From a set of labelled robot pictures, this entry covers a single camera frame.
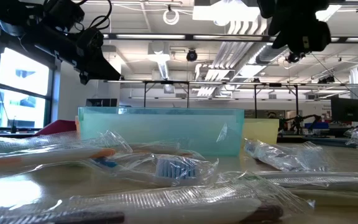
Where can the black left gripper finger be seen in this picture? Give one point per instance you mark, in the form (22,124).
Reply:
(104,71)

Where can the black background robot arm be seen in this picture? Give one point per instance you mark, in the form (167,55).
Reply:
(297,119)

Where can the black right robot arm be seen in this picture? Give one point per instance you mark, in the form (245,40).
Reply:
(306,31)

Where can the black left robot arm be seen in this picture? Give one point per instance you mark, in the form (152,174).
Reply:
(36,31)

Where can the large window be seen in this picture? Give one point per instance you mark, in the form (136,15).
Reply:
(23,71)

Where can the orange plastic bin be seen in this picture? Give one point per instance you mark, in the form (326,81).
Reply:
(77,127)

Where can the magenta plastic bin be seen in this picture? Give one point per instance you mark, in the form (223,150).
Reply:
(57,127)

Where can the green wrapped toothbrush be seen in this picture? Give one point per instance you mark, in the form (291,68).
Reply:
(306,180)
(73,140)

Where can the green translucent plastic bin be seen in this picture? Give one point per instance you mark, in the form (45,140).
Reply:
(166,130)

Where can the orange wrapped toothbrush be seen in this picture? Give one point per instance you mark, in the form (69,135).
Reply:
(57,155)
(166,148)

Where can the white ceiling light panel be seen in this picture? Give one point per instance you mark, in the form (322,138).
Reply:
(228,12)

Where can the purple wrapped toothbrush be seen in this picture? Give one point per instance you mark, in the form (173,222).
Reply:
(166,208)

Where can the yellow plastic bin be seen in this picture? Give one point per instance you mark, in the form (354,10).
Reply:
(259,130)

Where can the person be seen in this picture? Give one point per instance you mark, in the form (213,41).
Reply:
(272,115)

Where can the blue box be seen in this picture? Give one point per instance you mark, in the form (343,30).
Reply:
(317,125)

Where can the black computer monitor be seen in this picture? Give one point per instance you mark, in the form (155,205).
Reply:
(346,109)

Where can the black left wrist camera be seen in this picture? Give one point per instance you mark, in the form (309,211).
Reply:
(90,39)

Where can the black metal frame stand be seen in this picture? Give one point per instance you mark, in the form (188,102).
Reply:
(166,82)

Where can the black overhead camera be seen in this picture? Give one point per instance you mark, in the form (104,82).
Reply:
(191,55)

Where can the black overhead frame rail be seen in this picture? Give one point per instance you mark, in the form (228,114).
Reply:
(191,37)

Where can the black ceiling camera rig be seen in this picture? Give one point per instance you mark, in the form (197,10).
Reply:
(294,57)

